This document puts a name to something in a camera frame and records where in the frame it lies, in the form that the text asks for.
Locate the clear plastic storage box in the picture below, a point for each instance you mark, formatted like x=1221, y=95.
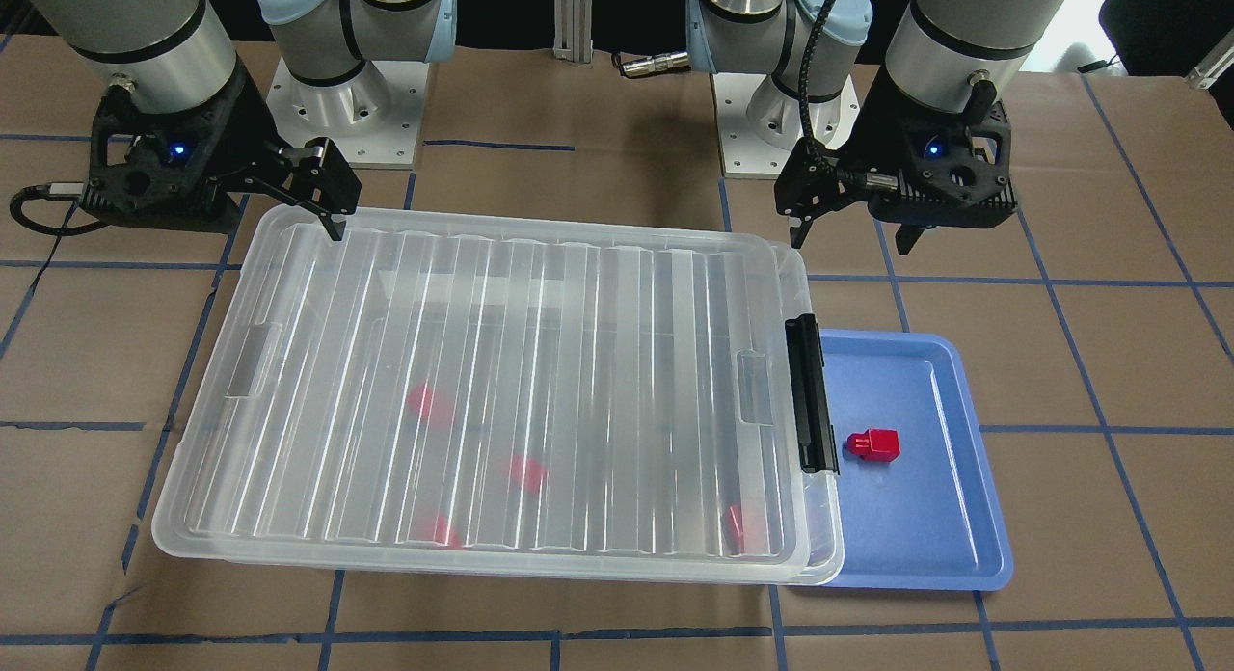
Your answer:
x=819, y=517

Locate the red block from tray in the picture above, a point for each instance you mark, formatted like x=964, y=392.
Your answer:
x=874, y=445

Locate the silver cable connector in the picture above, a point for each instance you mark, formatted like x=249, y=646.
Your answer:
x=651, y=66

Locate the red block centre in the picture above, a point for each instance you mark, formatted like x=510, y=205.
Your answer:
x=528, y=475

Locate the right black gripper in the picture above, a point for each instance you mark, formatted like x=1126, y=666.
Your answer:
x=243, y=121

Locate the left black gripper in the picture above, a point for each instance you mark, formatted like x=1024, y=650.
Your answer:
x=875, y=121

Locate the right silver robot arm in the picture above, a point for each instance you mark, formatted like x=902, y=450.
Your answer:
x=180, y=54

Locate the clear plastic box lid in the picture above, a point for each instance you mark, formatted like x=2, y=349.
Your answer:
x=482, y=391

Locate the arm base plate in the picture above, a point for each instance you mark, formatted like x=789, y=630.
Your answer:
x=757, y=125
x=375, y=120

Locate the aluminium frame post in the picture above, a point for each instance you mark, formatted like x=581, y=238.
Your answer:
x=572, y=39

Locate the red block near latch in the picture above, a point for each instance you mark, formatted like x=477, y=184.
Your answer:
x=733, y=530

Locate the red block upper middle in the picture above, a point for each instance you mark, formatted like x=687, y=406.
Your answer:
x=429, y=408

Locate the black box latch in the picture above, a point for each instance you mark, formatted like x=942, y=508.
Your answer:
x=815, y=438

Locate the red block front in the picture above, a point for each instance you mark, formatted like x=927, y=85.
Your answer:
x=439, y=533

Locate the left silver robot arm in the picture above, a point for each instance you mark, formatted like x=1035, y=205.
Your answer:
x=953, y=57

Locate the blue plastic tray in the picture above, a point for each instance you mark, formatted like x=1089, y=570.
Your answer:
x=932, y=519

